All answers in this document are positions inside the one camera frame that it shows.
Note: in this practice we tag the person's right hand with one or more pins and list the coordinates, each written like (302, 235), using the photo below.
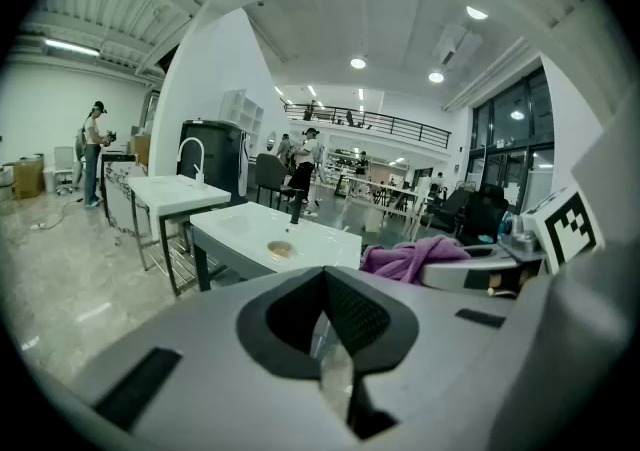
(496, 280)

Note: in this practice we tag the beige bin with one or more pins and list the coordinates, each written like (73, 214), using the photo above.
(373, 220)

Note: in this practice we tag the round wall mirror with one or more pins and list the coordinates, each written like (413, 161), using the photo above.
(271, 141)

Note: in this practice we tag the fluorescent tube light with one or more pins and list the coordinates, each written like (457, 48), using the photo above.
(72, 47)

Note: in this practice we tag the white shelf unit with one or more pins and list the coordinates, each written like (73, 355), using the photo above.
(245, 114)

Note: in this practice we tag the purple cloth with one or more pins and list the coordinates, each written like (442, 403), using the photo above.
(410, 254)

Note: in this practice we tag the marble pattern counter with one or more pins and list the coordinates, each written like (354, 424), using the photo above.
(120, 189)

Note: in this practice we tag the black framed board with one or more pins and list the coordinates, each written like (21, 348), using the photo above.
(342, 185)

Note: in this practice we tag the black balcony railing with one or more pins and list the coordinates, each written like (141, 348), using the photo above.
(400, 126)

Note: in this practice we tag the large glass window wall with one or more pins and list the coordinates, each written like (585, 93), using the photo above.
(510, 104)

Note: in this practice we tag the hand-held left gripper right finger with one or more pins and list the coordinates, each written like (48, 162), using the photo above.
(440, 339)

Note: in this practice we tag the ceiling air conditioner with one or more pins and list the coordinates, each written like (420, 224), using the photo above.
(457, 44)

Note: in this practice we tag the white storage shelving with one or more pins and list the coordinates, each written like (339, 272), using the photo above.
(340, 159)

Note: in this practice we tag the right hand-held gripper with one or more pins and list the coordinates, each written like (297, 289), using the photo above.
(570, 229)

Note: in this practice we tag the black faucet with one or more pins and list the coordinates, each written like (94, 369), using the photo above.
(296, 209)

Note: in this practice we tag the white faucet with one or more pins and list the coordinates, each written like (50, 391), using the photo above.
(201, 159)

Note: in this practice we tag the brown bowl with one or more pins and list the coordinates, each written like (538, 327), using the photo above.
(280, 250)

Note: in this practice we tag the long white table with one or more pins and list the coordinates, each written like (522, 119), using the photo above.
(380, 184)

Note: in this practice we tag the round ceiling light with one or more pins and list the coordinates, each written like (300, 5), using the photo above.
(358, 63)
(436, 77)
(476, 13)

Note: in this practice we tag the cardboard box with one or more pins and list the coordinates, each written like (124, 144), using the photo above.
(141, 149)
(27, 179)

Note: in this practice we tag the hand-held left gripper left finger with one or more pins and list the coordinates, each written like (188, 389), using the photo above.
(200, 339)

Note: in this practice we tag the gray chair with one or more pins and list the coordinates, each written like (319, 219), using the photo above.
(270, 169)

